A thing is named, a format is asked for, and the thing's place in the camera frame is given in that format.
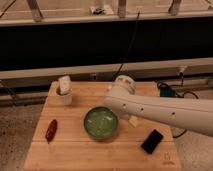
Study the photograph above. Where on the blue object on floor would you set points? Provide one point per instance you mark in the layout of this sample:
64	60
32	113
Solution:
167	92

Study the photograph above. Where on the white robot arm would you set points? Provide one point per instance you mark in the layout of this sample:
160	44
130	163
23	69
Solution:
191	114

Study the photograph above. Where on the red chili pepper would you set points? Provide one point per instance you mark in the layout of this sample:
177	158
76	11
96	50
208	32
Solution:
50	133

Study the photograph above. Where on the crumpled white packet in cup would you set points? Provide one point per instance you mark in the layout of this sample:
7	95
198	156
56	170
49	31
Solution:
64	84

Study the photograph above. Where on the green ceramic bowl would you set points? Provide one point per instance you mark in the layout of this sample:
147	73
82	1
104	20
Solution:
100	123

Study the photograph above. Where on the black smartphone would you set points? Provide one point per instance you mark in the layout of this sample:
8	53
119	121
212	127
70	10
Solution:
152	141

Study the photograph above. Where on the white plastic bottle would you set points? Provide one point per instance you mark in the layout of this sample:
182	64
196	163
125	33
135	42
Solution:
133	120

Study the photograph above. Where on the white cup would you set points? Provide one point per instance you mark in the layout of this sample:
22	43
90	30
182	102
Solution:
64	99

